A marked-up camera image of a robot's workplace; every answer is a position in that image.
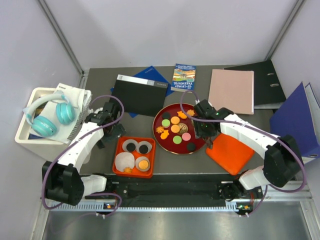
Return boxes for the metal tongs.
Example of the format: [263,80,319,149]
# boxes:
[191,119,198,132]

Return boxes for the black cookie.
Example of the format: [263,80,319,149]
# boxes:
[161,112,171,120]
[139,144,149,154]
[125,142,136,152]
[187,142,196,152]

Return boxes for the green macaron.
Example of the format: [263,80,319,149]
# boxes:
[161,119,171,128]
[172,135,182,145]

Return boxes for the orange swirl cookie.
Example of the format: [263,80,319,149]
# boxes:
[123,167,133,174]
[156,126,165,134]

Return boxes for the orange round cookie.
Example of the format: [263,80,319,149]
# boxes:
[138,159,149,170]
[170,116,180,125]
[170,124,181,134]

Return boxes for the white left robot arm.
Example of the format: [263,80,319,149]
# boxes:
[41,100,125,210]

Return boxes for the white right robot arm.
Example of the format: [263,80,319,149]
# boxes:
[191,99,306,198]

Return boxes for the orange flower cookie top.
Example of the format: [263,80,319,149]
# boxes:
[186,109,195,117]

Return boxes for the white paper cup top-left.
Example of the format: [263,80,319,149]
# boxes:
[122,139,138,152]

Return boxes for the orange fish cookie top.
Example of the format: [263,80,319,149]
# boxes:
[177,111,188,120]

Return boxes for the orange fish cookie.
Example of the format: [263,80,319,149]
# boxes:
[160,130,170,140]
[177,111,188,120]

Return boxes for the pink macaron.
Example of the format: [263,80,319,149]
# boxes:
[181,132,191,142]

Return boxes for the orange box lid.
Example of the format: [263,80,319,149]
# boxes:
[205,133,255,176]

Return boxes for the white paper cup bottom-left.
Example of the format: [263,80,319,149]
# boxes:
[115,152,135,173]

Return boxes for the orange cookie box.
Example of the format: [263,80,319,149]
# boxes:
[112,136,156,179]

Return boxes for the white paper cup top-right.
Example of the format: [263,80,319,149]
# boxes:
[137,141,153,155]

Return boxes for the black notebook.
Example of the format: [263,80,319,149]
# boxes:
[112,74,168,117]

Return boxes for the white spiral manual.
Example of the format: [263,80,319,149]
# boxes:
[25,83,92,144]

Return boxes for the white paper cup bottom-right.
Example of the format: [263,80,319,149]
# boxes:
[135,156,151,172]

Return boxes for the pink folder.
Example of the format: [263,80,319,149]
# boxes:
[208,69,254,115]

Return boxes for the red round tray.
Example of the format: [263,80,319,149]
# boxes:
[152,103,205,155]

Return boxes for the colourful paperback book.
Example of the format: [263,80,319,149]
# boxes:
[170,63,196,92]

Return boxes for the orange fish cookie bottom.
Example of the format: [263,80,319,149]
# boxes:
[160,130,170,140]

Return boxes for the white storage bin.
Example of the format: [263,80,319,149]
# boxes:
[14,87,92,165]

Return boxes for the teal headphones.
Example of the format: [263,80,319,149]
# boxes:
[22,90,76,138]

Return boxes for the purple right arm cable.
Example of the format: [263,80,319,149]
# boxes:
[179,89,307,218]

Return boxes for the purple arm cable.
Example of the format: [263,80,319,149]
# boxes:
[179,89,307,218]
[41,94,125,217]

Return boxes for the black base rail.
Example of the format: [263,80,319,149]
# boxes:
[74,173,276,207]

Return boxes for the black ring binder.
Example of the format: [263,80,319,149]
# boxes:
[224,60,286,110]

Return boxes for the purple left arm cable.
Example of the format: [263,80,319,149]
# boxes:
[41,94,125,217]

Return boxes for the grey cable duct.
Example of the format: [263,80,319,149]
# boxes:
[53,201,251,213]

